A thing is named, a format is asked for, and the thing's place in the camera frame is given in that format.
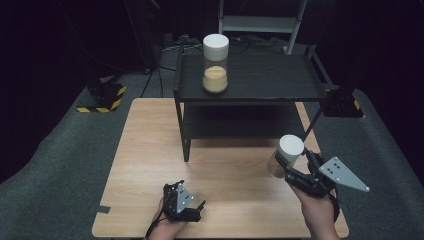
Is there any black strap of gripper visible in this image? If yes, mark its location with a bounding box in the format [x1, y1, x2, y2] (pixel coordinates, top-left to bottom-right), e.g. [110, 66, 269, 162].
[144, 209, 166, 239]
[327, 189, 342, 225]

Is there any jar of yellow powder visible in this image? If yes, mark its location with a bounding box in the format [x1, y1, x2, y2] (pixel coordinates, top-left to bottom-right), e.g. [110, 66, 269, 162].
[201, 33, 231, 95]

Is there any bundle of floor cables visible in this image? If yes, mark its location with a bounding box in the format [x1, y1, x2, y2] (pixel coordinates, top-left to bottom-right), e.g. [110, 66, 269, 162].
[161, 32, 288, 55]

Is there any person's right hand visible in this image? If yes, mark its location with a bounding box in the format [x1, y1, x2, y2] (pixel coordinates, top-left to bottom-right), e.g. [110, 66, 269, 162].
[289, 184, 339, 232]

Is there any black two-tier shelf rack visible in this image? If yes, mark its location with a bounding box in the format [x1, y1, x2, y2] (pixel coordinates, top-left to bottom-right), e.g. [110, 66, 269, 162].
[172, 44, 340, 164]

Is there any black strap of right gripper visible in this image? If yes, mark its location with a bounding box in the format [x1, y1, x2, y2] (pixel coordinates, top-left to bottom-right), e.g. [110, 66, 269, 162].
[327, 189, 342, 225]

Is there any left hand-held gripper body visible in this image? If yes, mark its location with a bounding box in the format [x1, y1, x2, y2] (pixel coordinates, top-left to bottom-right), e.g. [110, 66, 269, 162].
[162, 181, 203, 224]

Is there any black yellow striped stand base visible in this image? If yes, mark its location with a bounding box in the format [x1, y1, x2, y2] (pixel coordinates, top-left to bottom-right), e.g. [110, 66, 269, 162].
[322, 87, 365, 119]
[76, 81, 128, 114]

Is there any white metal stand frame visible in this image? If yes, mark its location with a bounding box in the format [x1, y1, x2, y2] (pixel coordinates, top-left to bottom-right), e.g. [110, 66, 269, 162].
[218, 0, 309, 56]

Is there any person's left hand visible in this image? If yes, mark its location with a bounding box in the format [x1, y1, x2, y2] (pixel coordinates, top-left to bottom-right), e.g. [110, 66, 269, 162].
[147, 197, 188, 240]

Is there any clear jar with white lid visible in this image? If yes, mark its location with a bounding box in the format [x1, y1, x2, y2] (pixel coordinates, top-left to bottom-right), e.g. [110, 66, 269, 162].
[266, 133, 306, 180]

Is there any black strap of left gripper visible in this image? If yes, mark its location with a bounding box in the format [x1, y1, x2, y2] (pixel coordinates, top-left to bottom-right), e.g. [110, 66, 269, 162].
[144, 209, 166, 239]

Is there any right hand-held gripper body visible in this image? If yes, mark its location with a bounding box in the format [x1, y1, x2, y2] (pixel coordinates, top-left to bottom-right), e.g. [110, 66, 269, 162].
[285, 156, 371, 200]

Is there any black floor cable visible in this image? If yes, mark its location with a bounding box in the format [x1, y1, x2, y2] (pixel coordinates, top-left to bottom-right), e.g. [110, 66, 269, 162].
[139, 64, 177, 99]

